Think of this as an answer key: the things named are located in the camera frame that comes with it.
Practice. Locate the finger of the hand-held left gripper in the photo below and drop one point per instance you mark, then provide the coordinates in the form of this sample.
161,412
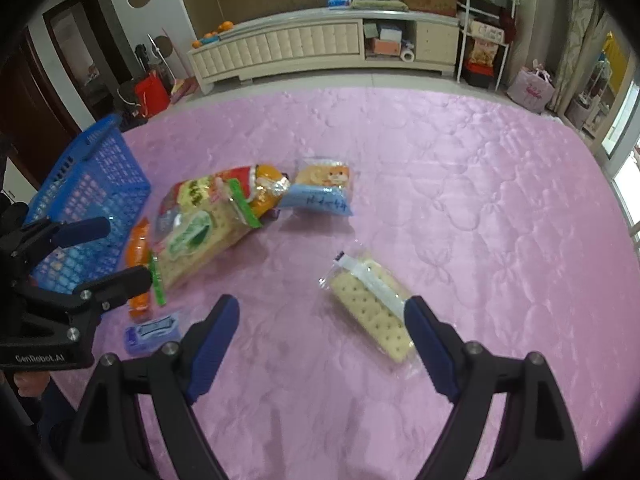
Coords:
120,282
82,230

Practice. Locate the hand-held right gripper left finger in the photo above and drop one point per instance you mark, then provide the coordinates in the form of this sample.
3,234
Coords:
216,347

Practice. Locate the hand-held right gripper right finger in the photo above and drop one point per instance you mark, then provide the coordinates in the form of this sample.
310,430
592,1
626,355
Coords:
431,350

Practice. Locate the blue plastic mesh basket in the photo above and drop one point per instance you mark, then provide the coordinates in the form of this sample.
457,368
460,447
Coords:
100,175

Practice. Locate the small blue packet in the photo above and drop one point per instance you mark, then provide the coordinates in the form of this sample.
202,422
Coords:
150,332

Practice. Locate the clear cracker packet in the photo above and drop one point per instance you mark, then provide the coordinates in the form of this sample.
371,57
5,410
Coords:
370,310

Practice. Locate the bun packet with blue label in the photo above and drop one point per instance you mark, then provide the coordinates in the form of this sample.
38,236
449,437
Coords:
320,182

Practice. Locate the person's left forearm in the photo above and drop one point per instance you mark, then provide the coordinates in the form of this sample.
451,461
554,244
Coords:
55,415

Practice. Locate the person's left hand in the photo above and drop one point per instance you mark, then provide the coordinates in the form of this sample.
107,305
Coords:
31,385

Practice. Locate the long orange snack packet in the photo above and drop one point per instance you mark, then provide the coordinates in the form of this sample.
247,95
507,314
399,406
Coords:
137,245

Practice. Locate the large green label cracker packet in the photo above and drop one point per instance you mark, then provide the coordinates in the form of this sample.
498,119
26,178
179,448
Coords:
210,242

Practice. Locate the purple and yellow snack packet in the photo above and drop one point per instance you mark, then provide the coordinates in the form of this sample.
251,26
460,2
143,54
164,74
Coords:
195,192

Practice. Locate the pink quilted blanket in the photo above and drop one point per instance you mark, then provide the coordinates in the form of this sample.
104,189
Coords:
450,210

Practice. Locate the red bag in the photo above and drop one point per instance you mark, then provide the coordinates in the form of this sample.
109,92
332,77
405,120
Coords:
151,95

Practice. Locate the dark brown door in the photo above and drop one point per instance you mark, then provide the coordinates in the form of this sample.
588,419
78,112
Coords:
50,75

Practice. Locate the red snack packet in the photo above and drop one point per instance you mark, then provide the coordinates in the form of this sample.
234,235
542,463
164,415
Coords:
239,174

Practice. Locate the blue green toy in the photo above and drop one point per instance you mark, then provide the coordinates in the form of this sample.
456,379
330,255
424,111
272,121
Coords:
210,37

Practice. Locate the cream tv cabinet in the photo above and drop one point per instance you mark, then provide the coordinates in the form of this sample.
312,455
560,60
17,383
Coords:
275,45

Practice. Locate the pink bag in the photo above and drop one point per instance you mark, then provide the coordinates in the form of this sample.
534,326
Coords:
531,90

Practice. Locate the white paper roll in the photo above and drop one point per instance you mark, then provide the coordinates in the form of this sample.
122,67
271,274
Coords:
408,55

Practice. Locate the red printed box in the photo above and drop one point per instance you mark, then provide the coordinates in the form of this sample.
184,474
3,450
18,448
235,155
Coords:
484,55

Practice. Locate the orange box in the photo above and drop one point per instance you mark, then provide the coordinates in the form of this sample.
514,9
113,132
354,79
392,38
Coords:
382,47

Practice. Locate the white metal rack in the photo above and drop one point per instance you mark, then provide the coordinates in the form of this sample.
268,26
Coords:
487,10

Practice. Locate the beige curtain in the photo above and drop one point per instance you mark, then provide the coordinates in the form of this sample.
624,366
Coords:
582,35

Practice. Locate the green folded cloth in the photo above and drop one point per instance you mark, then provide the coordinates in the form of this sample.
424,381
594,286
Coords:
377,4

